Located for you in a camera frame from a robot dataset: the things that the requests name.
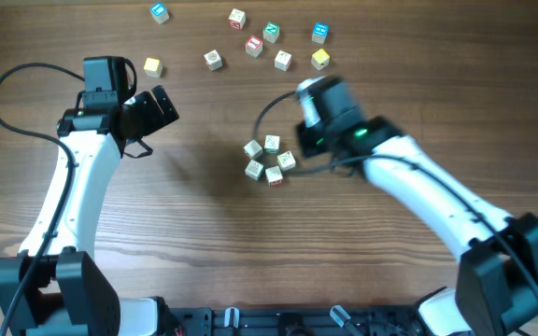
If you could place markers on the red Q side block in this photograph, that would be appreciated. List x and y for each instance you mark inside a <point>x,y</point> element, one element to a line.
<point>213,60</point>

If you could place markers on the blue top block right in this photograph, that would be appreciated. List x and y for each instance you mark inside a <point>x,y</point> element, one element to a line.
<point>320,32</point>

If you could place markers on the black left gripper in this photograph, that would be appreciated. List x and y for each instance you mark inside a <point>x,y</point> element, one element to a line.
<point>155,118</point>

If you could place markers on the green N top block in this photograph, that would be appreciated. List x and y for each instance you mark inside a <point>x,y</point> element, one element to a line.
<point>271,32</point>

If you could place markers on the blue block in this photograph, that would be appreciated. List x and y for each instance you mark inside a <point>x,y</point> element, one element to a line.
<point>159,13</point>
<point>320,32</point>

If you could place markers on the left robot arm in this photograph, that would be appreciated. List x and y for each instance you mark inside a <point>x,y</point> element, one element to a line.
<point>53,286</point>

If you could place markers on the block with green side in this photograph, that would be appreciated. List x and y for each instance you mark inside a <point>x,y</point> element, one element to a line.
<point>254,170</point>

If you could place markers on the yellow top block left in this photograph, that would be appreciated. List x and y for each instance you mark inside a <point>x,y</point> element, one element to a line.
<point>153,67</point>

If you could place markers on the red I top block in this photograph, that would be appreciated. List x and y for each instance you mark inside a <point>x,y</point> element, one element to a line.
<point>253,46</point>

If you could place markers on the blue top block far left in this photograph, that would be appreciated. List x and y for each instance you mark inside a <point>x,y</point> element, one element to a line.
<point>159,13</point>

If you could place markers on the green Z top block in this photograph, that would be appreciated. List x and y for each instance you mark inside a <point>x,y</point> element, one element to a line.
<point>274,176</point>

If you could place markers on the green framed picture block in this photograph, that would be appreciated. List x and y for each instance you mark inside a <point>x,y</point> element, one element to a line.
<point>271,144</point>

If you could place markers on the plain block number 2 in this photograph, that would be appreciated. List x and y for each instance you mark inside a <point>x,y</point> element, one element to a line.
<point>283,60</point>

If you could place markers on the yellow top block right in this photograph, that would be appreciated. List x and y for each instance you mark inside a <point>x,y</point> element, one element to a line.
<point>320,59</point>

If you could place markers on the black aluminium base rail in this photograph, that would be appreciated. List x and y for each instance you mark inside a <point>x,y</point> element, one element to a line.
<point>386,320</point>

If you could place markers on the block with animal drawing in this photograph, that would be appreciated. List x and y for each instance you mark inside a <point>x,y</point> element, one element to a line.
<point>286,161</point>

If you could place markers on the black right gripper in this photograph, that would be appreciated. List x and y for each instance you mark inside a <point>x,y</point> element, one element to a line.
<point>302,133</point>

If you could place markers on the red sided block top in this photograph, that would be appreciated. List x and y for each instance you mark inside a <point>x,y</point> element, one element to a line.
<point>237,19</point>

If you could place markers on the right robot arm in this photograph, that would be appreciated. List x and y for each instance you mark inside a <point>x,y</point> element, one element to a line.
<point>497,285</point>

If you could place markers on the yellow block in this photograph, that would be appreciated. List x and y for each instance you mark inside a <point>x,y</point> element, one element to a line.
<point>153,67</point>
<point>320,59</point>

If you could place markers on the plain white wooden block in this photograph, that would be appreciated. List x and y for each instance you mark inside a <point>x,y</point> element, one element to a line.
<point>253,150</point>

